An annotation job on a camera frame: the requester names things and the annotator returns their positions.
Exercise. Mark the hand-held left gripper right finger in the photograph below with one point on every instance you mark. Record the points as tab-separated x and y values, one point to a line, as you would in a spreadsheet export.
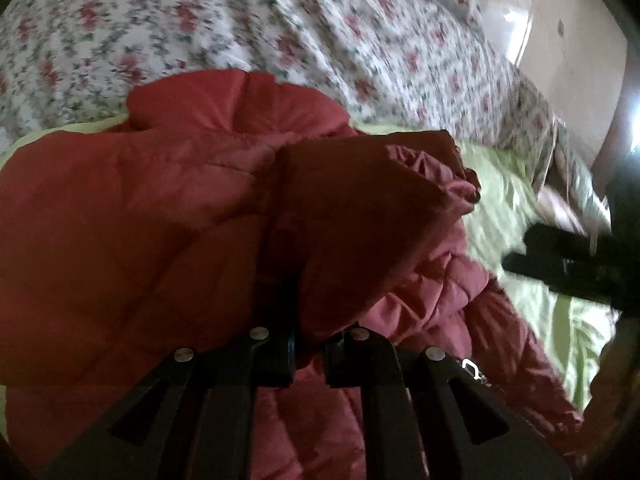
342	360

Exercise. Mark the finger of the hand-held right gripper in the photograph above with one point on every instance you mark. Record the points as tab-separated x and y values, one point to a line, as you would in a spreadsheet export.
550	275
560	242

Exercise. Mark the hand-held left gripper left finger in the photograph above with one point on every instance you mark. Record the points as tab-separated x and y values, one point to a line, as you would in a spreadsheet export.
274	360

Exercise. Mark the red quilted jacket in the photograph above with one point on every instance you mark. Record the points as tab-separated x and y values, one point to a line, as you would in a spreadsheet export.
150	210

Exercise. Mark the light green blanket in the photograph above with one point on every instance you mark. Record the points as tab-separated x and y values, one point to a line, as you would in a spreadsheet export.
500	200

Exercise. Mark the small-flower print duvet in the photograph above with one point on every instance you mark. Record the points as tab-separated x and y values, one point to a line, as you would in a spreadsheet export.
300	25

